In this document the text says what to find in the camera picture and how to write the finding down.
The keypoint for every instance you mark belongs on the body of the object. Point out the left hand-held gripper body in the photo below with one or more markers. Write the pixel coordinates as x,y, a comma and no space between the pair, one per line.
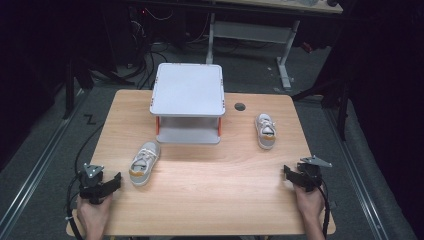
90,185

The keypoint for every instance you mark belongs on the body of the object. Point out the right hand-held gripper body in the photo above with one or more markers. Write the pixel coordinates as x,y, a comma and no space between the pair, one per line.
311,175

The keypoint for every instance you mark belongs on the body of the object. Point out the small white canvas shoe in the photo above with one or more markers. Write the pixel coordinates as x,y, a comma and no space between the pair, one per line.
144,163
265,130

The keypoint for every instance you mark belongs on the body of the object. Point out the white two-tier shoe rack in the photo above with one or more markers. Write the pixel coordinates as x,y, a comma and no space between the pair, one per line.
187,90

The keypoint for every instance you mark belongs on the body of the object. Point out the person's right hand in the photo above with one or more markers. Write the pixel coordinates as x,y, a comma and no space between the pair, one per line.
310,205

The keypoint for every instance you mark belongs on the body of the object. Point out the person's left hand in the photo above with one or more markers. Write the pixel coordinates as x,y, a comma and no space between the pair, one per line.
93,216

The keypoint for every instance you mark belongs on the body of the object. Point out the black zigzag floor tape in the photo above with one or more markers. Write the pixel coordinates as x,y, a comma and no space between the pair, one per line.
89,119

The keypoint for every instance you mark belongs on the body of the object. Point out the black metal stand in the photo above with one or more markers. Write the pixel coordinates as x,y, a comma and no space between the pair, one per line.
69,90
342,106

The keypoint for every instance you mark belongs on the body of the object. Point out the grey round table grommet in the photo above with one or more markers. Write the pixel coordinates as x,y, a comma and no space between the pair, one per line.
239,107

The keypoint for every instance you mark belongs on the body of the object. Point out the metal floor rail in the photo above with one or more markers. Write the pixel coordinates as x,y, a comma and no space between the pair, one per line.
356,173
36,166

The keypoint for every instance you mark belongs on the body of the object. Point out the wooden desk with white frame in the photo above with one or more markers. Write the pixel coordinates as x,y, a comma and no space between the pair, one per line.
253,31

